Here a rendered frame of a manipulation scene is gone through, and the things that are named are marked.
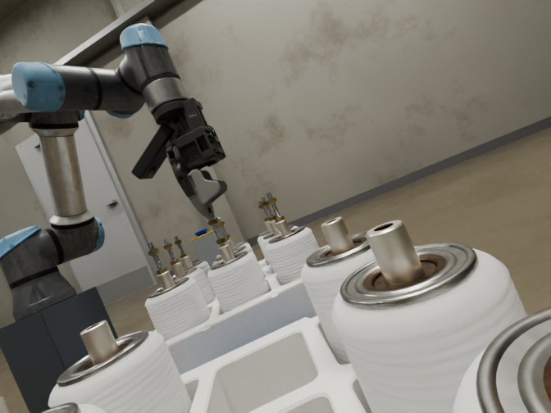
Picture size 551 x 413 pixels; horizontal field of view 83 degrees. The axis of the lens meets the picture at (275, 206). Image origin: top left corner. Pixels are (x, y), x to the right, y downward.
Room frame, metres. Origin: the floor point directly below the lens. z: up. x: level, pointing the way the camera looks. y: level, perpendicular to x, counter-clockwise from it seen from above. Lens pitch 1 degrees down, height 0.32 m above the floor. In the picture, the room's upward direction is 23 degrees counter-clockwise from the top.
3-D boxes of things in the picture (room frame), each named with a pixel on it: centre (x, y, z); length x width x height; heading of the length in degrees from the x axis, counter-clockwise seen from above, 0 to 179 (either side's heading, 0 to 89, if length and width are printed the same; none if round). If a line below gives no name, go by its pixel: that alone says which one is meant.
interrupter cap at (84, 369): (0.28, 0.19, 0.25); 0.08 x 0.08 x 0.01
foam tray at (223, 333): (0.70, 0.13, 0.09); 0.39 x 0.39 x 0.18; 7
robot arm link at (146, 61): (0.58, 0.11, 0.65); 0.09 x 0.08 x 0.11; 52
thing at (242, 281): (0.58, 0.12, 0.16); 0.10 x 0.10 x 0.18
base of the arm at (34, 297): (0.89, 0.71, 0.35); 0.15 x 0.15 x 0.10
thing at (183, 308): (0.56, 0.24, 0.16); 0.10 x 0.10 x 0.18
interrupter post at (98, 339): (0.28, 0.19, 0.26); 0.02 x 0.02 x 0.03
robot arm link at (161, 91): (0.58, 0.10, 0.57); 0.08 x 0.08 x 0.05
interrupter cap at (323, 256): (0.29, -0.04, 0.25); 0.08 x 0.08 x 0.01
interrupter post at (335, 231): (0.29, -0.04, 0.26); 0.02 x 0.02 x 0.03
